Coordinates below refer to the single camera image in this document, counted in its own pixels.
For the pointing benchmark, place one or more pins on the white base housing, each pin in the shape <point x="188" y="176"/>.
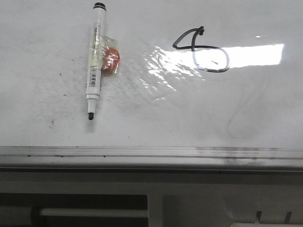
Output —
<point x="172" y="199"/>

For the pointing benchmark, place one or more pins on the white whiteboard marker black tip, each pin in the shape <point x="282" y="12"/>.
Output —
<point x="95" y="60"/>

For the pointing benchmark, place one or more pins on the white horizontal bar below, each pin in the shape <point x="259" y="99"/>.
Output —
<point x="98" y="213"/>

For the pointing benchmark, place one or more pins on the aluminium whiteboard frame rail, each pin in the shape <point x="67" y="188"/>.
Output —
<point x="153" y="158"/>

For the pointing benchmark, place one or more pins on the orange disc taped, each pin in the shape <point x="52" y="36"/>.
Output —
<point x="111" y="56"/>

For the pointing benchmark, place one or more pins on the white glossy whiteboard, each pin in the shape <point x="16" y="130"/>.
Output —
<point x="193" y="73"/>

